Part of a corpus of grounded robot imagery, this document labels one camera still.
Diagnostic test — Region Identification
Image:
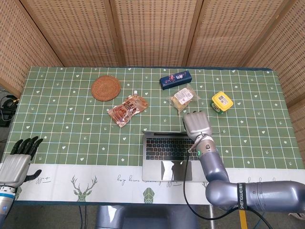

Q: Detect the orange spouted snack pouch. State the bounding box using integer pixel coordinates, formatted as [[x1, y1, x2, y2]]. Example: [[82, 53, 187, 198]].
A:
[[107, 90, 149, 128]]

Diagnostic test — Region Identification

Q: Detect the green grid tablecloth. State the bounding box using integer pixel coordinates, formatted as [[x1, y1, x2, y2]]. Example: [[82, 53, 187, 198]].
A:
[[14, 66, 305, 203]]

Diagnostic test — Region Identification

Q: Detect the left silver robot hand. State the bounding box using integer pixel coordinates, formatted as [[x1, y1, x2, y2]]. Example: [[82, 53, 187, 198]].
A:
[[0, 135, 44, 189]]

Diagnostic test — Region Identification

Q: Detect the grey robot torso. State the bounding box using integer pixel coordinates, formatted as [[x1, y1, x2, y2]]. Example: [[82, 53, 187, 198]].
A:
[[95, 205, 198, 229]]

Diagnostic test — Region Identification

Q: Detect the black floor cables bundle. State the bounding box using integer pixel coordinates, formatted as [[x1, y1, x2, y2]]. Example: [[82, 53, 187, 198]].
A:
[[0, 94, 20, 127]]

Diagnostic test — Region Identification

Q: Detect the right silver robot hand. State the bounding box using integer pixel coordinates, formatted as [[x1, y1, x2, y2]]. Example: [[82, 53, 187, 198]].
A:
[[183, 111, 213, 141]]

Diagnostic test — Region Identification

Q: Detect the green container with yellow lid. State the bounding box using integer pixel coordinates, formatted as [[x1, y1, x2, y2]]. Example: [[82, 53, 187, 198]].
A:
[[211, 91, 234, 114]]

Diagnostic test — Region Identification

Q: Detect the dark blue printed box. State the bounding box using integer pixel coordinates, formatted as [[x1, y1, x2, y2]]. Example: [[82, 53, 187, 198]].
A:
[[159, 70, 193, 91]]

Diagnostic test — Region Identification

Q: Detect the clear wrapped bread package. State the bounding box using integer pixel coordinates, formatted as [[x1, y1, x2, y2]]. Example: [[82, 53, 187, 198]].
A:
[[168, 83, 202, 115]]

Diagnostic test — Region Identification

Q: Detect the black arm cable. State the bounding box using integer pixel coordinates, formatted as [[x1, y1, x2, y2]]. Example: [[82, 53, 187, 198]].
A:
[[183, 150, 284, 229]]

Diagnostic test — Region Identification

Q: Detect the round woven rattan coaster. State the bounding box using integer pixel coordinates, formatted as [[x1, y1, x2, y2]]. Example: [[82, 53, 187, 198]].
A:
[[91, 75, 121, 102]]

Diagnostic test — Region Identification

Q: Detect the black and yellow strap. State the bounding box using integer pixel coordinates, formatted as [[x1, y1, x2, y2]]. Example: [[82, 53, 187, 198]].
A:
[[238, 182, 247, 229]]

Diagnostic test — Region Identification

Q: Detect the grey laptop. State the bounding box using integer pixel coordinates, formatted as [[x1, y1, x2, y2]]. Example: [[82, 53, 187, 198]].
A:
[[142, 130, 208, 182]]

